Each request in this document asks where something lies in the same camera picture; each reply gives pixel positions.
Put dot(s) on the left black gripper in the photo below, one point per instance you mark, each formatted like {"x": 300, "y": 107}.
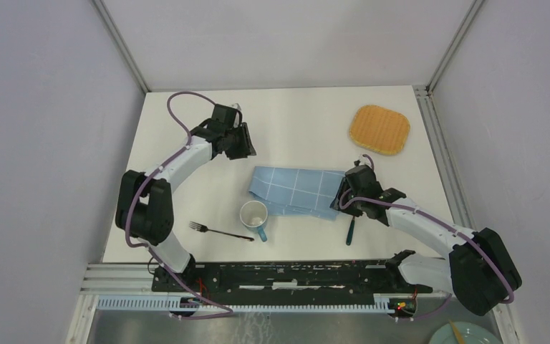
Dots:
{"x": 246, "y": 148}

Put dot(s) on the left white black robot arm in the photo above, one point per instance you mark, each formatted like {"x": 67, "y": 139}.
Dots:
{"x": 145, "y": 202}

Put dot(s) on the black metal fork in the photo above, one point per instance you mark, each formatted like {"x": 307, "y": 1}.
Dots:
{"x": 204, "y": 229}

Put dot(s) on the gold spoon teal handle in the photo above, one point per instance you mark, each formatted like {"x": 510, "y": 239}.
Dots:
{"x": 350, "y": 232}

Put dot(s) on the woven bamboo placemat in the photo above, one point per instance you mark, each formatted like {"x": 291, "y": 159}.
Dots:
{"x": 379, "y": 129}

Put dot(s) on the white blue mug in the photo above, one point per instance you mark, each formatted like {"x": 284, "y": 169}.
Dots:
{"x": 254, "y": 215}

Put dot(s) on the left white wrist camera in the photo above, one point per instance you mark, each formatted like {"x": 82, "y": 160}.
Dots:
{"x": 236, "y": 106}

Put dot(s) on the blue checked cloth napkin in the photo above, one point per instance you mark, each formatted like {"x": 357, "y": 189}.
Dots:
{"x": 295, "y": 191}

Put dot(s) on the green plate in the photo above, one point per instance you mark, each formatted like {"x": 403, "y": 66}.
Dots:
{"x": 469, "y": 332}

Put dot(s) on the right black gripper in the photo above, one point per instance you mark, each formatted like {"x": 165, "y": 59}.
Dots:
{"x": 344, "y": 187}

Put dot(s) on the wooden chopstick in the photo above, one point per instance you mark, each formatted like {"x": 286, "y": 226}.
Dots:
{"x": 457, "y": 334}

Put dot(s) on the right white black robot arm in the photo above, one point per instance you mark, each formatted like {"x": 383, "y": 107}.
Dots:
{"x": 473, "y": 266}

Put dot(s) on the light blue cable duct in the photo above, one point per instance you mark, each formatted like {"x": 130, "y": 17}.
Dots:
{"x": 180, "y": 304}

